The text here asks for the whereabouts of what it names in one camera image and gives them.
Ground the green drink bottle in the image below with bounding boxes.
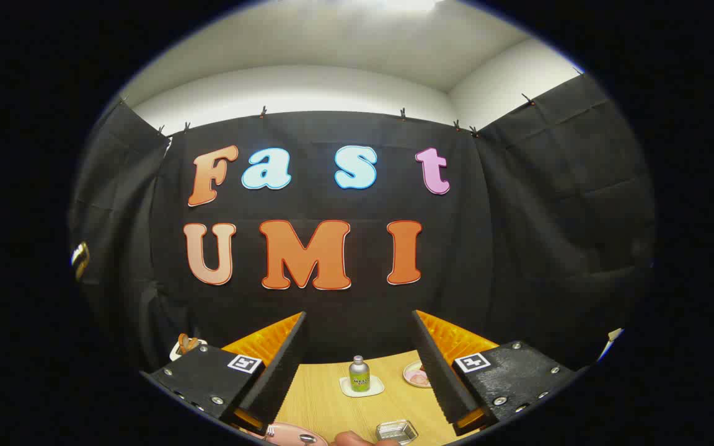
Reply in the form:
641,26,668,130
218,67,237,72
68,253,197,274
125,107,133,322
348,356,371,393

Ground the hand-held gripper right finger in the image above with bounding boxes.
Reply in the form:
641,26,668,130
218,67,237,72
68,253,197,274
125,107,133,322
410,309,579,437

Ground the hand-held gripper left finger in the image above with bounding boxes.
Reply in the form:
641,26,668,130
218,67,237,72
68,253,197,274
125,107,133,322
140,311,308,436

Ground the white toaster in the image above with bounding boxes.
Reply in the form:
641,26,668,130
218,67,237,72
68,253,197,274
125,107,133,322
169,338,209,362

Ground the metal wire basket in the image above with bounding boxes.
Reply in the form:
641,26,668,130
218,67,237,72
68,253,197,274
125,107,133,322
376,419,419,445

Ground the white square coaster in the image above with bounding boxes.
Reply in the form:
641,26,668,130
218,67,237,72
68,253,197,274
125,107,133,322
339,375,386,398

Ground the small white meat dish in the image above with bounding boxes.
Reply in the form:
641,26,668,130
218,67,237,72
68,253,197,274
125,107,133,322
403,361,433,388

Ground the pink round plate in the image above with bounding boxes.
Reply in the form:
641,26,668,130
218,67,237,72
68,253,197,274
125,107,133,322
242,421,330,446

